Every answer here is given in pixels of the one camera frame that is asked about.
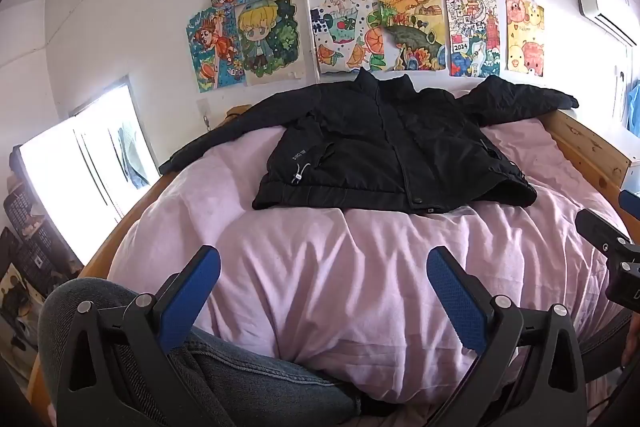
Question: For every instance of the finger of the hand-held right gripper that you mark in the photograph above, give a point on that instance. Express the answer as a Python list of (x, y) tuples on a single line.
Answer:
[(597, 229), (631, 201)]

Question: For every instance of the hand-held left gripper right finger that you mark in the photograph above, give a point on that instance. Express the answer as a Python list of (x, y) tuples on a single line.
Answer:
[(457, 302)]

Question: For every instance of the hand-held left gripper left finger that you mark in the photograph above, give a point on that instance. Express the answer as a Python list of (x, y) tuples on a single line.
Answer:
[(192, 294)]

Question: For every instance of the black jacket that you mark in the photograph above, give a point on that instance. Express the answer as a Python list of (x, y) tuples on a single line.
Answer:
[(375, 147)]

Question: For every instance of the person's right forearm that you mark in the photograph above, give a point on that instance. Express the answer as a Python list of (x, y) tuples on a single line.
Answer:
[(634, 342)]

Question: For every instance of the white cabinet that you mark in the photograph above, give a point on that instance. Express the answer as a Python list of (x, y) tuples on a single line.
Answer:
[(632, 177)]

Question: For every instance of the person's left leg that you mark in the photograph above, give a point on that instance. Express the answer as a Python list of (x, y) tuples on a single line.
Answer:
[(240, 372)]

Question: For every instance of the blue hanging cloth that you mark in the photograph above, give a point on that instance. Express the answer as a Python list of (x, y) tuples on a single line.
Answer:
[(635, 107)]

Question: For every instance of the pink blanket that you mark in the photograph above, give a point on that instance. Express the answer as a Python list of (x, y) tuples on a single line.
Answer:
[(325, 267)]

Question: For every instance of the black plastic crate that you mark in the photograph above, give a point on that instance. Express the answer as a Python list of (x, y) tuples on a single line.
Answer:
[(37, 264), (25, 212)]

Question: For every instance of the bright window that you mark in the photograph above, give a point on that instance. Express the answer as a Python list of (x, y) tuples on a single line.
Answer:
[(85, 167)]

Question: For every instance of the wooden bed frame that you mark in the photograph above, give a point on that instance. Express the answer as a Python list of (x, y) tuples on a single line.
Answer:
[(585, 147)]

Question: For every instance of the group of colourful wall drawings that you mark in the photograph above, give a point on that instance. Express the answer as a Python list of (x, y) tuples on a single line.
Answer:
[(400, 27)]

